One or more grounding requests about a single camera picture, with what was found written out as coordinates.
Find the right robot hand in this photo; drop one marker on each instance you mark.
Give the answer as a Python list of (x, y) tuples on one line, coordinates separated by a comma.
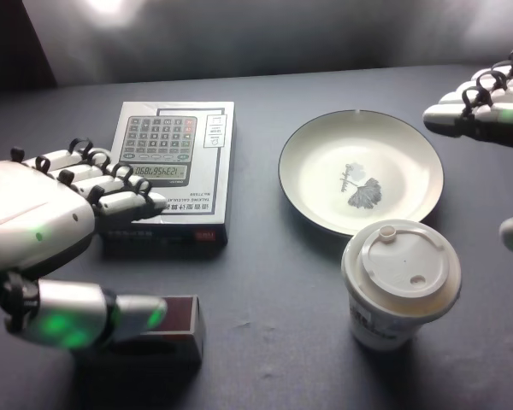
[(487, 111)]

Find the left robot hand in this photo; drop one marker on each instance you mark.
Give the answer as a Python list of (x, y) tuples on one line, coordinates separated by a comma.
[(34, 205)]

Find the white paper cup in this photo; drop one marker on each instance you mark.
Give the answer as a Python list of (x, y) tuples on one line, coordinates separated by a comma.
[(402, 265)]

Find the purple and white small box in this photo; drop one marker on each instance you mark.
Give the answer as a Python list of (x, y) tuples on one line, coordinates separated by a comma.
[(184, 318)]

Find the white plate with leaf print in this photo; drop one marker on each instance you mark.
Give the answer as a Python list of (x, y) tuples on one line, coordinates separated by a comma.
[(325, 162)]

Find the grey table cloth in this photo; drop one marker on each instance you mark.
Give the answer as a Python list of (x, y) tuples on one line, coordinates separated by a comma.
[(256, 341)]

